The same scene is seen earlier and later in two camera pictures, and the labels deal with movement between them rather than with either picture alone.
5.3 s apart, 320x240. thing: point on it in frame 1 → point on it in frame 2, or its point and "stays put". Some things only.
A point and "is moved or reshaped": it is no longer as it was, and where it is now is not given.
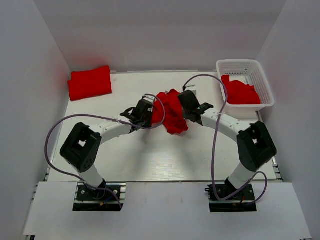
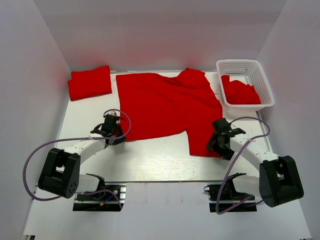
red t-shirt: [174, 121] is moved or reshaped
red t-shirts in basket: [238, 92] stays put
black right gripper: [185, 115] → [227, 154]
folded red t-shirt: [90, 83] stays put
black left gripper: [148, 124] → [122, 138]
